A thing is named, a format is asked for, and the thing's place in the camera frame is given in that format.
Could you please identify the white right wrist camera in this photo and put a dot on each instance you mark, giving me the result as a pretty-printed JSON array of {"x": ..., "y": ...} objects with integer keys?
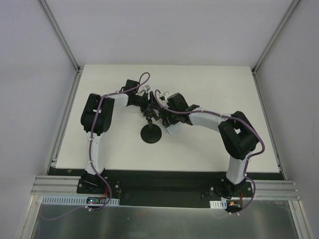
[{"x": 164, "y": 96}]

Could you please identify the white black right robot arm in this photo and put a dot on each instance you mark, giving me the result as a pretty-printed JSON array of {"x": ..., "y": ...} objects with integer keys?
[{"x": 237, "y": 134}]

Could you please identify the black phone stand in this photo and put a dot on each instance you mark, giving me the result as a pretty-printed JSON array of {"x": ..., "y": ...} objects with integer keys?
[{"x": 151, "y": 133}]

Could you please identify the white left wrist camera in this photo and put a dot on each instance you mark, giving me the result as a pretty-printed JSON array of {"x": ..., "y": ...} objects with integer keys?
[{"x": 147, "y": 88}]

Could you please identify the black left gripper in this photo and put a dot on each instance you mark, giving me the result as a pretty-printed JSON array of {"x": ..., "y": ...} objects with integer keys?
[{"x": 145, "y": 105}]

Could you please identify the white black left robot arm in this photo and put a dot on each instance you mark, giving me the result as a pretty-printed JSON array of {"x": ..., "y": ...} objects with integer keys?
[{"x": 96, "y": 120}]

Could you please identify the aluminium left frame post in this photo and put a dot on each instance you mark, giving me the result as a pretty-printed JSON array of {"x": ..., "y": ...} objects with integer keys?
[{"x": 59, "y": 34}]

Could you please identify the aluminium left table rail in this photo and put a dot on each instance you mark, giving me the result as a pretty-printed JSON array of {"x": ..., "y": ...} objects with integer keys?
[{"x": 64, "y": 119}]

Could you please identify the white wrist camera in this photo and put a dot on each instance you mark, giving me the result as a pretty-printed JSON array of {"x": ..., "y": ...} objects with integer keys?
[
  {"x": 164, "y": 96},
  {"x": 147, "y": 88}
]

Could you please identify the aluminium right table rail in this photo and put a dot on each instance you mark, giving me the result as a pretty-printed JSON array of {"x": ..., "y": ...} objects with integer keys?
[{"x": 270, "y": 132}]

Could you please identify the white slotted cable duct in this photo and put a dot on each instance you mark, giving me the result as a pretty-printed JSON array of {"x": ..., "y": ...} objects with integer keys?
[
  {"x": 219, "y": 204},
  {"x": 78, "y": 201}
]

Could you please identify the aluminium right frame post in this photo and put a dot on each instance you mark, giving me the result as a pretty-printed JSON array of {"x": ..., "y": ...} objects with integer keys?
[{"x": 275, "y": 35}]

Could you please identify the white slotted left cable duct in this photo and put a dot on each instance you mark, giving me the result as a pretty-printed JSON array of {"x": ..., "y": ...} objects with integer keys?
[{"x": 78, "y": 201}]

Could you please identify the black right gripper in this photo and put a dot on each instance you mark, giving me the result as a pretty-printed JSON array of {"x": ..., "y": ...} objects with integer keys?
[{"x": 164, "y": 117}]

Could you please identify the aluminium frame post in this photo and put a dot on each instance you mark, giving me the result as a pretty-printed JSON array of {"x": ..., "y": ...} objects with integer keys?
[
  {"x": 59, "y": 34},
  {"x": 275, "y": 35}
]

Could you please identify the white slotted right cable duct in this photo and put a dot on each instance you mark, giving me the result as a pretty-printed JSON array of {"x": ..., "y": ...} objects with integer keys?
[{"x": 219, "y": 204}]

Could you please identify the light blue smartphone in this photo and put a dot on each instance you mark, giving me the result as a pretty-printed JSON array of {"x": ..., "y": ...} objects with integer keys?
[{"x": 173, "y": 129}]

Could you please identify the shiny metal front panel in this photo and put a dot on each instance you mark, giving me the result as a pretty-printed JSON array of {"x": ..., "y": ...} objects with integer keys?
[{"x": 261, "y": 220}]

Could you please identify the aluminium table rail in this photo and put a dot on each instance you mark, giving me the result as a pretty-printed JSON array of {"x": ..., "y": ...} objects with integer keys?
[
  {"x": 270, "y": 132},
  {"x": 64, "y": 119}
]

